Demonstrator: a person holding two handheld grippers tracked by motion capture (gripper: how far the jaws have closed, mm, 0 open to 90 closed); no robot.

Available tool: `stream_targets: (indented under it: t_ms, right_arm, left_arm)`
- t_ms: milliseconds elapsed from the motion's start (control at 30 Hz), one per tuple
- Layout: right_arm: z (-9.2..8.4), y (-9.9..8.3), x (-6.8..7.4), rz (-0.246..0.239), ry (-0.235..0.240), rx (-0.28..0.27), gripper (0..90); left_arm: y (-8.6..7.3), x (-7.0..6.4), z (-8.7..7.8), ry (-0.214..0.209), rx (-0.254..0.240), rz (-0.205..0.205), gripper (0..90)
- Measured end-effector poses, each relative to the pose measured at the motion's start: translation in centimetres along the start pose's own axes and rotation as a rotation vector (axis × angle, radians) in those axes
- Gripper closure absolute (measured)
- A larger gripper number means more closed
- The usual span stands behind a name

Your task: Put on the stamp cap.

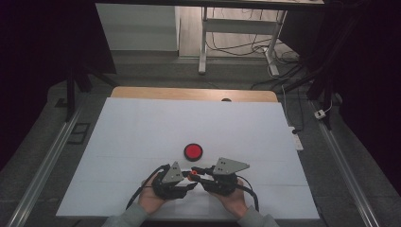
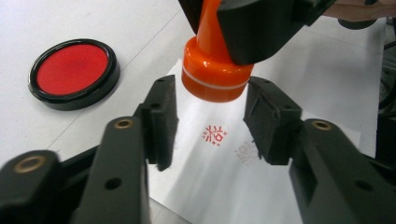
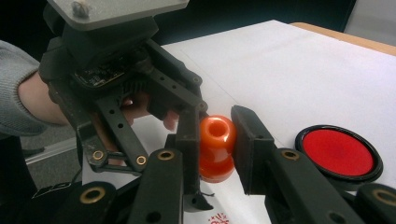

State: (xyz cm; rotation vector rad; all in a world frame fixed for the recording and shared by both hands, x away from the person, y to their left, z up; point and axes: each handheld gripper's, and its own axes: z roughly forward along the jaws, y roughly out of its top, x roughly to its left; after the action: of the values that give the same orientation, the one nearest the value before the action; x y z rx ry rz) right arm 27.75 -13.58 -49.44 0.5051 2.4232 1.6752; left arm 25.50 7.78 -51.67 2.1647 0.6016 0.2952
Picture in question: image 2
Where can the red ink pad black case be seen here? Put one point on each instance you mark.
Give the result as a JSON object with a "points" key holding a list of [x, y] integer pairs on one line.
{"points": [[73, 70]]}

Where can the white table cover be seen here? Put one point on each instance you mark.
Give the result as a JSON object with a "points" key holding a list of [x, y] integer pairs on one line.
{"points": [[140, 25]]}

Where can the white paper sheet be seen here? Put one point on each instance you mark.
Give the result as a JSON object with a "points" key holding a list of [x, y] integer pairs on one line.
{"points": [[218, 174]]}

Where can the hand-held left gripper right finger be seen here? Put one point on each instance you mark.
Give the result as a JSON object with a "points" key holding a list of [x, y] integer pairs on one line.
{"points": [[330, 174]]}

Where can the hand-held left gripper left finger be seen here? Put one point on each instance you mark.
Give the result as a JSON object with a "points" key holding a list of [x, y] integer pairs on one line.
{"points": [[124, 165]]}

